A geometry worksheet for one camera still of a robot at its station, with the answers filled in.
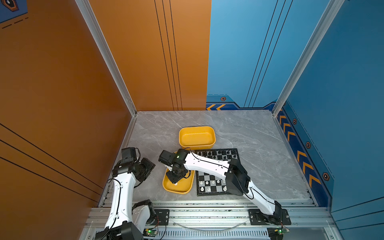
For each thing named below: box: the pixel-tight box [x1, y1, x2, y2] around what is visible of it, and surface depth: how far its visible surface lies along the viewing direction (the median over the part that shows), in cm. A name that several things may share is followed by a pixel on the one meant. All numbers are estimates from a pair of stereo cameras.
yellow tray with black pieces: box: [178, 126, 216, 150], surface depth 105 cm
